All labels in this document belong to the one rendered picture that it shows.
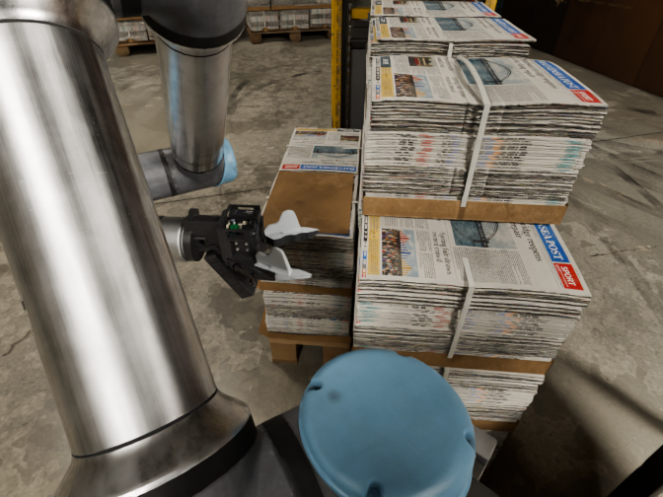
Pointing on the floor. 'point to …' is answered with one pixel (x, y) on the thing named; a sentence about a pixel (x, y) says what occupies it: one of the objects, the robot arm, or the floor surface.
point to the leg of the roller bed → (643, 478)
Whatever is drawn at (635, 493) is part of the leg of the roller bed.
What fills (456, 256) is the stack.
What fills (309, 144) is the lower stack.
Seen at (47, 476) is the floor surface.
